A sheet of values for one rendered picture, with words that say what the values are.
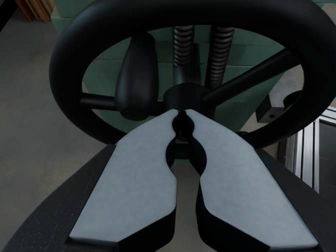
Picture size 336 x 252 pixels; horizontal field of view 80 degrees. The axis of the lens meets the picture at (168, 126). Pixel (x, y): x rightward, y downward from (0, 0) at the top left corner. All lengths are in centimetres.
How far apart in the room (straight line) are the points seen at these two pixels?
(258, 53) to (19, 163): 117
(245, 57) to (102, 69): 29
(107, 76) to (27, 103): 101
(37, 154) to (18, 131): 19
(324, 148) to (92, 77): 97
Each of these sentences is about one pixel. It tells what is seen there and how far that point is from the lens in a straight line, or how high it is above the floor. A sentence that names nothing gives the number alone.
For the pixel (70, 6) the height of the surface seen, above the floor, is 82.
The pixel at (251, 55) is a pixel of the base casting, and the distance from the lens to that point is 43.
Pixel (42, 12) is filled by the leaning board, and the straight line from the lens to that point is 189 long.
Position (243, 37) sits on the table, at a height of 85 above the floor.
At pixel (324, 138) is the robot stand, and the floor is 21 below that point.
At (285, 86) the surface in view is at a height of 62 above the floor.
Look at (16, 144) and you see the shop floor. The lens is 134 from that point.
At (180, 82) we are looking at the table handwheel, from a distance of 24.
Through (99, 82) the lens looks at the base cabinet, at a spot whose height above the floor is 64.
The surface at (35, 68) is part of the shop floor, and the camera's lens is 161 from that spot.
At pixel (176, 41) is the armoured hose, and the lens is 24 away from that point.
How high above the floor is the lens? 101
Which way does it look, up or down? 63 degrees down
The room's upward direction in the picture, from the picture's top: 3 degrees clockwise
